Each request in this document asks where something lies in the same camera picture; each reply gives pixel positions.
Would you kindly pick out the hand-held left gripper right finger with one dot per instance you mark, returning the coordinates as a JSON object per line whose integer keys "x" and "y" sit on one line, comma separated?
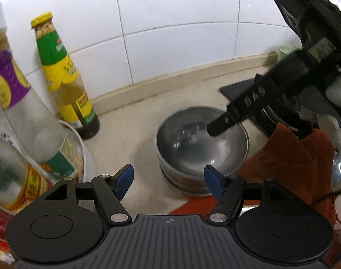
{"x": 213, "y": 183}

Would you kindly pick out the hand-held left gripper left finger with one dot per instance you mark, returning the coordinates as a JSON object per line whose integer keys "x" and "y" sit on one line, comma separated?
{"x": 125, "y": 180}

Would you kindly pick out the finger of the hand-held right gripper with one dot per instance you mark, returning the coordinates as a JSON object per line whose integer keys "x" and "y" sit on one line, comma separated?
{"x": 225, "y": 122}

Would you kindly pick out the stainless steel bowl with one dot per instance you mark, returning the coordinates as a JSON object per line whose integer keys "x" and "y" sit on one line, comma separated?
{"x": 170, "y": 175}
{"x": 187, "y": 148}
{"x": 192, "y": 189}

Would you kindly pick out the person's right hand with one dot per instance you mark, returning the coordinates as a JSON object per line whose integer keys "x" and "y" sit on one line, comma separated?
{"x": 339, "y": 92}

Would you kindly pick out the black gas stove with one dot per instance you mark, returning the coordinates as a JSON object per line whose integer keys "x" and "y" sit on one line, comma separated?
{"x": 237, "y": 89}

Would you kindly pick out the pale green cup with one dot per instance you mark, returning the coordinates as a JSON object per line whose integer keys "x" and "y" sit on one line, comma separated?
{"x": 285, "y": 53}

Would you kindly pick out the red cloth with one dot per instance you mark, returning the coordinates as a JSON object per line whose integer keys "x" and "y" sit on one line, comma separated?
{"x": 285, "y": 159}

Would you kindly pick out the jar with yellow label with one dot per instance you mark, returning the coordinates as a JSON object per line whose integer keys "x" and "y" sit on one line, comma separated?
{"x": 33, "y": 187}

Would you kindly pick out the green yellow label sauce bottle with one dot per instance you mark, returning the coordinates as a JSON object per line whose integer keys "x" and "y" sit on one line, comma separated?
{"x": 66, "y": 89}

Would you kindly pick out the clear bottle purple label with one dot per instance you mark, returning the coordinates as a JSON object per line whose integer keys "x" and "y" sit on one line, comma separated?
{"x": 33, "y": 117}

